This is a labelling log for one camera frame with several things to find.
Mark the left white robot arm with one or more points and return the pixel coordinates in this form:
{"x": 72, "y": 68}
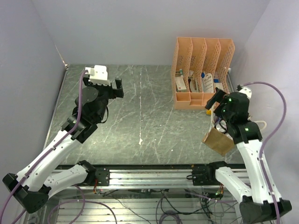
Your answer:
{"x": 75, "y": 131}

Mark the red white box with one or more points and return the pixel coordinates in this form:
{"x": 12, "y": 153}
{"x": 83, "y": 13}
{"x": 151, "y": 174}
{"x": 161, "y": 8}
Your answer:
{"x": 180, "y": 84}

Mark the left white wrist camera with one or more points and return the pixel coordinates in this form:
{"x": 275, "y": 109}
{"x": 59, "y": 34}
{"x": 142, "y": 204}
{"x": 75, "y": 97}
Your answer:
{"x": 98, "y": 74}

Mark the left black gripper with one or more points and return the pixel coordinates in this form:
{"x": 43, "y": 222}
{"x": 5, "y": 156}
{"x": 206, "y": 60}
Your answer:
{"x": 113, "y": 92}

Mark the white striped package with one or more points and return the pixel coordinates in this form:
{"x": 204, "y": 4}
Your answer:
{"x": 208, "y": 83}

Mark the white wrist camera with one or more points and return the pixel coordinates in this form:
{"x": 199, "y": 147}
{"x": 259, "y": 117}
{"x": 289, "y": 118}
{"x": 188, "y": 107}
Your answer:
{"x": 245, "y": 90}
{"x": 98, "y": 74}

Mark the orange file organizer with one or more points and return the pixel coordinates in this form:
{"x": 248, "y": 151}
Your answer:
{"x": 193, "y": 58}

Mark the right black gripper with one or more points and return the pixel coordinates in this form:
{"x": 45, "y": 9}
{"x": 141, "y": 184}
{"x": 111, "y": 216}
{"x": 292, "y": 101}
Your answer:
{"x": 218, "y": 96}

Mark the brown canvas bag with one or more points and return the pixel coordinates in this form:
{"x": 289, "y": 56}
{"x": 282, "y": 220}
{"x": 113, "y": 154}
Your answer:
{"x": 218, "y": 140}

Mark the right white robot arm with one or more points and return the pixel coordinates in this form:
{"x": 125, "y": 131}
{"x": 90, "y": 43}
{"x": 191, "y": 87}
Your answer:
{"x": 259, "y": 201}

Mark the aluminium frame rail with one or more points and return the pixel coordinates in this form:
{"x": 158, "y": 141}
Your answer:
{"x": 148, "y": 177}

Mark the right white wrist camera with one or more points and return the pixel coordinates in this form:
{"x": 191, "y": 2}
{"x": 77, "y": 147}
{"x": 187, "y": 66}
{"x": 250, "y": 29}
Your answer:
{"x": 245, "y": 90}

